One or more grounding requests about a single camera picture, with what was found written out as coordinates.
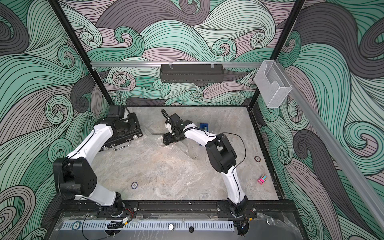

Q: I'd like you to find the pink small box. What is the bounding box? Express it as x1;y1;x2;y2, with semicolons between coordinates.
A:
258;175;268;185

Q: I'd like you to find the clear acrylic wall holder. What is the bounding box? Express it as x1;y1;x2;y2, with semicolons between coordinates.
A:
254;60;292;109

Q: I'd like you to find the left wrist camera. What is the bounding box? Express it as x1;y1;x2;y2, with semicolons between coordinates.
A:
108;105;125;120

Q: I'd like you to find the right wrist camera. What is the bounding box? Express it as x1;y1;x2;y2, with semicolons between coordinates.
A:
165;114;183;133

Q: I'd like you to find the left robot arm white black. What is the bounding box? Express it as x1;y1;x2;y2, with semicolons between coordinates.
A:
53;118;134;211

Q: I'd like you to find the white slotted cable duct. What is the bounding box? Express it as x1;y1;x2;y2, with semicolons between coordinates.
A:
60;220;235;232

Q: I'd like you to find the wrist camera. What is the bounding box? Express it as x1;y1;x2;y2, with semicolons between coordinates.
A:
165;114;183;133
108;105;125;120

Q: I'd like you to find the black wall tray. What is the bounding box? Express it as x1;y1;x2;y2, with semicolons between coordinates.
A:
160;64;225;83

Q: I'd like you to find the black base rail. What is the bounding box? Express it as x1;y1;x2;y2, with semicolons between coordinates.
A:
58;200;297;218

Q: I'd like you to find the blue box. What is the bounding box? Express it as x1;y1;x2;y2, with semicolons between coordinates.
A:
200;123;209;136

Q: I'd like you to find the black ribbed case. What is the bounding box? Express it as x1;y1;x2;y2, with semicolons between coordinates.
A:
98;113;143;152

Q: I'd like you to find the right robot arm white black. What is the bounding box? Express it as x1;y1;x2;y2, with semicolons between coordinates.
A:
163;120;248;215

